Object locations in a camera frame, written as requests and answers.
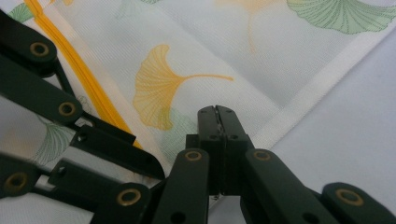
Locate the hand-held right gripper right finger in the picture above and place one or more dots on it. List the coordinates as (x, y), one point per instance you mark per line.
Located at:
(234, 146)

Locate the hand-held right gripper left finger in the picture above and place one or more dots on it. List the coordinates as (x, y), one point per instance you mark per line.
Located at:
(211, 149)

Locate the white leaf-print mesh laundry bag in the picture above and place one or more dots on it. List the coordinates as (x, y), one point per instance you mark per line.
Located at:
(218, 46)

